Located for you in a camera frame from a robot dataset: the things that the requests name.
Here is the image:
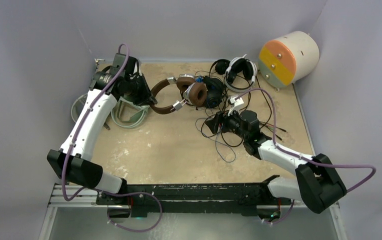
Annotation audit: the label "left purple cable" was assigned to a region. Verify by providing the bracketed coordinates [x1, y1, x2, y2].
[61, 43, 163, 233]

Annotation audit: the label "white black headphones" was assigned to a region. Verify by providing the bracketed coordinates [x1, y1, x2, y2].
[225, 54, 258, 93]

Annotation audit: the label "round pastel drawer cabinet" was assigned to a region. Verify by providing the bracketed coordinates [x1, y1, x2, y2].
[258, 31, 320, 89]

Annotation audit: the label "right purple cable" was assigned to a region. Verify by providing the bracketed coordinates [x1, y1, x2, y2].
[230, 87, 377, 226]

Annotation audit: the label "brown headphones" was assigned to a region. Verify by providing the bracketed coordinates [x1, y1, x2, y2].
[149, 74, 208, 115]

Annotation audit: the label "white grey headphones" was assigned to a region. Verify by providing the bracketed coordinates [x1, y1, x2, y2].
[70, 93, 87, 123]

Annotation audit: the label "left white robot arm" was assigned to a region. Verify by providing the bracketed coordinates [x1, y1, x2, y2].
[47, 53, 156, 205]

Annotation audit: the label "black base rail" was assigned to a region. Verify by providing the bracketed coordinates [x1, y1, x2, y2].
[46, 175, 339, 220]

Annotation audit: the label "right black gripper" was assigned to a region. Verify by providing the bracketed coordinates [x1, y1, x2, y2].
[205, 105, 248, 140]

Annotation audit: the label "purple cable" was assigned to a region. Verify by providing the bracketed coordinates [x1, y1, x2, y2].
[230, 87, 377, 226]
[61, 43, 163, 233]

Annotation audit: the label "small black on-ear headphones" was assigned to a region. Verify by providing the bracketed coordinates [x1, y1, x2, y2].
[209, 58, 230, 75]

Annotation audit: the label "black blue headphones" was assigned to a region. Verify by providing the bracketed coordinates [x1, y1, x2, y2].
[196, 75, 225, 109]

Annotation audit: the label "mint green headphones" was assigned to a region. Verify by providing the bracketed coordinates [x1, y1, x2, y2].
[110, 97, 149, 129]

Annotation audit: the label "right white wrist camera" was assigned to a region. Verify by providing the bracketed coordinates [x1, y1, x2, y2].
[227, 95, 244, 116]

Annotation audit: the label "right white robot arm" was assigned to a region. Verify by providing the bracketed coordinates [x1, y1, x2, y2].
[205, 110, 348, 214]

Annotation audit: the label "dark brown headphone cable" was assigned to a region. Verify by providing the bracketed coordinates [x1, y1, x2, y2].
[195, 76, 287, 148]

